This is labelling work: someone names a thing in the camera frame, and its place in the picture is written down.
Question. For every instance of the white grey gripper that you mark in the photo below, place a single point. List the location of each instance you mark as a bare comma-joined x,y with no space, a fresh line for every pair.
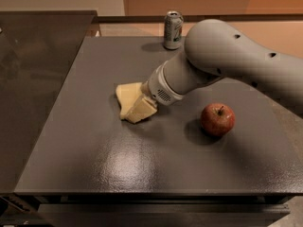
160,88

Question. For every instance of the yellow sponge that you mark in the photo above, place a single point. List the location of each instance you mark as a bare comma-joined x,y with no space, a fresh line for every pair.
127,95

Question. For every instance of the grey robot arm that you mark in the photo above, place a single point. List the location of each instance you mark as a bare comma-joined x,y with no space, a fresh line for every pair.
214,50

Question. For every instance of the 7up soda can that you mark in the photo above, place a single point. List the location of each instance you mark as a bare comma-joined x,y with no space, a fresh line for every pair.
173,25

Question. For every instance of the red apple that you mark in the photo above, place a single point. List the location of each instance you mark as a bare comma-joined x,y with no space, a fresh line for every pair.
217,119

